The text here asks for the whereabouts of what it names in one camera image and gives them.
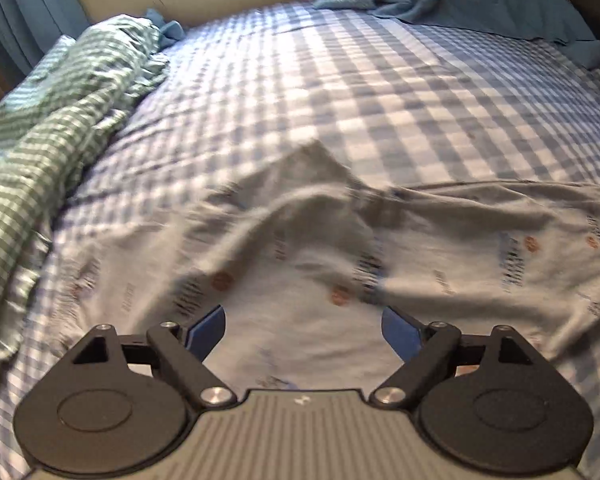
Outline blue star-print curtain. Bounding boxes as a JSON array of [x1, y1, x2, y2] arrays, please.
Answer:
[[0, 0, 92, 77]]

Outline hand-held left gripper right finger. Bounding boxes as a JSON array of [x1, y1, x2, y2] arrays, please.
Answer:
[[371, 306, 537, 407]]

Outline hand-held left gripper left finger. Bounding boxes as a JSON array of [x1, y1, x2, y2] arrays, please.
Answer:
[[70, 305, 234, 408]]

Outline teal knit towel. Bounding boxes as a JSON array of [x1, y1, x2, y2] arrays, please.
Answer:
[[312, 0, 447, 24]]

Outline green checkered quilt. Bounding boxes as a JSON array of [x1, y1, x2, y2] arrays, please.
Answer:
[[0, 15, 172, 361]]

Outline grey printed pants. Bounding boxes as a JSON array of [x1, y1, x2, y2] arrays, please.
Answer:
[[62, 140, 600, 397]]

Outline blue denim garment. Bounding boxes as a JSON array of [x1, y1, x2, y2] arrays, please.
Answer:
[[427, 0, 600, 69]]

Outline blue checkered bed sheet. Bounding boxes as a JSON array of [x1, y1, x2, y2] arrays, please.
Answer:
[[0, 0, 600, 480]]

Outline small blue cloth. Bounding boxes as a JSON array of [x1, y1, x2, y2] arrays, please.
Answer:
[[145, 7, 185, 51]]

